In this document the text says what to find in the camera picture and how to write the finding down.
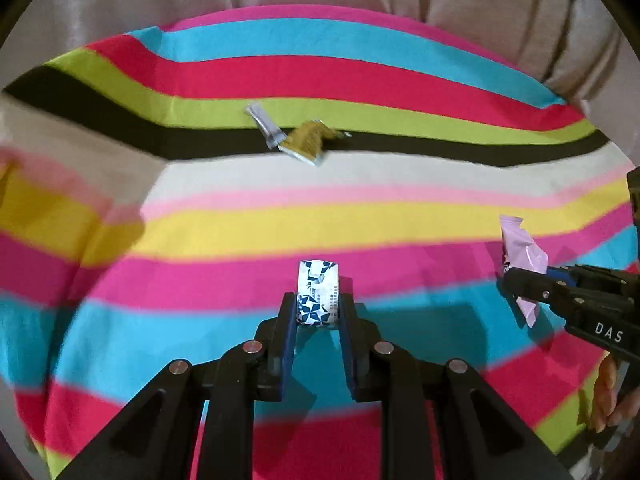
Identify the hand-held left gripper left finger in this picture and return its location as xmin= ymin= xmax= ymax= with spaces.
xmin=55 ymin=292 xmax=298 ymax=480

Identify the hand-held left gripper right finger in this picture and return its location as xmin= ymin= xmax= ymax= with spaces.
xmin=337 ymin=292 xmax=576 ymax=480

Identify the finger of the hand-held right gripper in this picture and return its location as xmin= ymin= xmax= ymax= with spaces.
xmin=547 ymin=263 xmax=640 ymax=291
xmin=502 ymin=267 xmax=576 ymax=318

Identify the pink packet with dark print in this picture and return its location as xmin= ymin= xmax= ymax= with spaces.
xmin=499 ymin=214 xmax=548 ymax=330

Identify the blue and white patterned packet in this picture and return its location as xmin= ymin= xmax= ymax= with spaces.
xmin=296 ymin=259 xmax=342 ymax=328

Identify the person's right hand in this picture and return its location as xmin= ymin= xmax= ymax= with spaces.
xmin=591 ymin=355 xmax=640 ymax=433

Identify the striped cloth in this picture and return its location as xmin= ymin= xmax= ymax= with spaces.
xmin=0 ymin=4 xmax=640 ymax=480

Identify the olive green snack packet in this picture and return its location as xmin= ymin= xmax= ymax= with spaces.
xmin=278 ymin=119 xmax=352 ymax=167

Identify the small silver grey packet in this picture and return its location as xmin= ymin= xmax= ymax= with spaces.
xmin=245 ymin=102 xmax=287 ymax=150

